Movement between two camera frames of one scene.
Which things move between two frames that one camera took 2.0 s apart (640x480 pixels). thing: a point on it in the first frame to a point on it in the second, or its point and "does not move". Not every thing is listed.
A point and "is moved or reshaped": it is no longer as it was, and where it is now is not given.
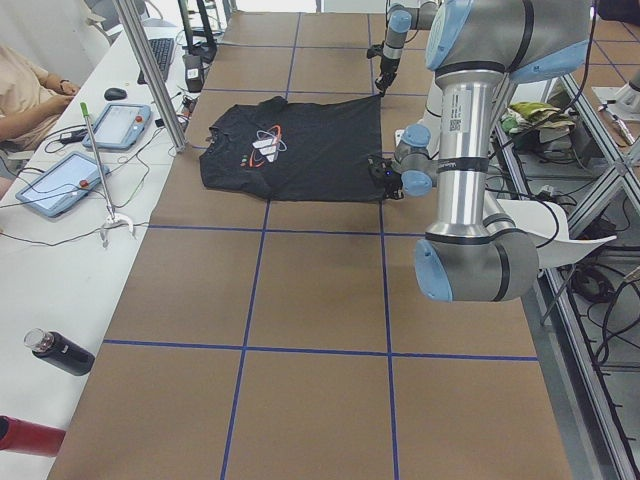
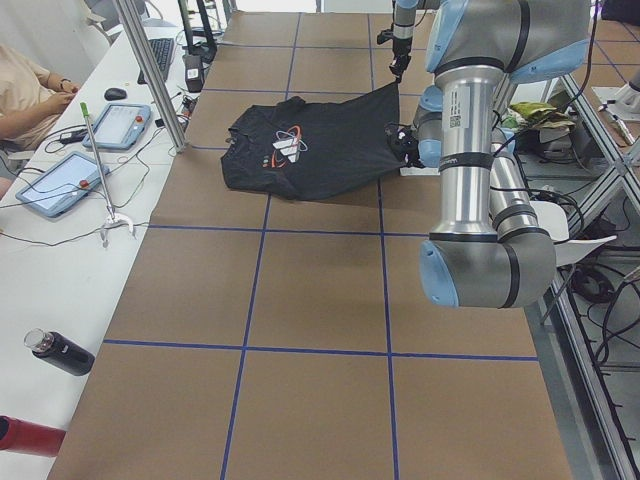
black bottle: x=60 y=351 does not move
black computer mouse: x=114 y=94 does not move
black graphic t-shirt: x=302 y=151 is moved or reshaped
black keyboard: x=162 y=51 does not move
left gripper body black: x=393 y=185 to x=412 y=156
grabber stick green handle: x=111 y=220 does not move
